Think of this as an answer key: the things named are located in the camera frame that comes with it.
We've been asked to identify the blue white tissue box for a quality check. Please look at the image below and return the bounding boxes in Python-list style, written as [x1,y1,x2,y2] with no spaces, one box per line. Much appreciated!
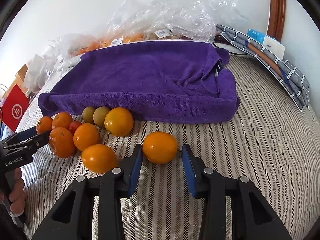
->
[247,29,285,60]

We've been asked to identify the mandarin back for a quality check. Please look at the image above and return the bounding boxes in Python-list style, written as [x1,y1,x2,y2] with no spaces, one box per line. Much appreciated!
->
[52,112,73,129]

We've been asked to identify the oval orange fruit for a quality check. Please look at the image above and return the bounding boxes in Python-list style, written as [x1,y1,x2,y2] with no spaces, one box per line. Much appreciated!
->
[81,144,119,174]
[142,131,178,165]

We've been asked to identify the round orange fruit back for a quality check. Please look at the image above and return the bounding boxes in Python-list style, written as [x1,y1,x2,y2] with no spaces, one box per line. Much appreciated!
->
[104,107,134,137]

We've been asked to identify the white plastic bag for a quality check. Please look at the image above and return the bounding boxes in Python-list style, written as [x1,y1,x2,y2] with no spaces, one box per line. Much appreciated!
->
[23,54,55,93]

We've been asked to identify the grey checked folded cloth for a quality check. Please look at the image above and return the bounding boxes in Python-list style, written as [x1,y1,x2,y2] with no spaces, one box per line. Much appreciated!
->
[216,24,310,111]

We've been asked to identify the round orange fruit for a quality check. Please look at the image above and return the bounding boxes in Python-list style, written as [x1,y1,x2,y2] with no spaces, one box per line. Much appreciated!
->
[104,107,134,137]
[73,123,100,151]

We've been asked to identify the oval orange fruit front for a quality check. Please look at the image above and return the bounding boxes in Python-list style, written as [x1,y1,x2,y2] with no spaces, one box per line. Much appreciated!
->
[81,144,119,174]

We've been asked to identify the clear plastic fruit bags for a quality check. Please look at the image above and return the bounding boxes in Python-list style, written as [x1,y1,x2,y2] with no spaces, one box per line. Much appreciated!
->
[43,0,248,64]

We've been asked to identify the green round fruit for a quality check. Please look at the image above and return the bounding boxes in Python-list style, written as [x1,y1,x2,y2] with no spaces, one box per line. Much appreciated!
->
[82,106,95,124]
[93,106,110,128]

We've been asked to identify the large mandarin with stem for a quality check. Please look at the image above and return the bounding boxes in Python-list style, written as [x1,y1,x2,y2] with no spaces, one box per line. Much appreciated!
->
[49,127,75,159]

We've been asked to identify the green round fruit right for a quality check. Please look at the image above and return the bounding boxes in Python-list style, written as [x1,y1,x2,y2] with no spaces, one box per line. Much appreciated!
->
[93,106,110,128]

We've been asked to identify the brown wooden door frame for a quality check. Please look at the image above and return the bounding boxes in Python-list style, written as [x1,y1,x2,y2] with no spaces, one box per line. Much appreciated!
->
[267,0,286,42]

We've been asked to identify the red paper bag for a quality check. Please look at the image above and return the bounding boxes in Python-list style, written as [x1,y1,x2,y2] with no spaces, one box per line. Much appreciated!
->
[1,85,29,132]

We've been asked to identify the purple towel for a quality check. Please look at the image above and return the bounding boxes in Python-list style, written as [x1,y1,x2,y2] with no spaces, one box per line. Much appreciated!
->
[38,40,240,124]

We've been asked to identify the cardboard box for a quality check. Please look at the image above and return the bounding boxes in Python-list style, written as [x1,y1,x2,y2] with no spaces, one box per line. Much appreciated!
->
[9,64,28,93]

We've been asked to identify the small red tomato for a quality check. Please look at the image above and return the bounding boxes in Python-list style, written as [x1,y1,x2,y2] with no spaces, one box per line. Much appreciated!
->
[68,121,82,134]

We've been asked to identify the green round fruit left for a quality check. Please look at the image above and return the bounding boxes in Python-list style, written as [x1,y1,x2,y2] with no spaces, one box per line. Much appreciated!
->
[82,106,95,124]

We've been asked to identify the person's left hand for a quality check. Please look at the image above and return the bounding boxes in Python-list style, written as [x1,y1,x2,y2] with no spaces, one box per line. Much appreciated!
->
[9,168,26,216]

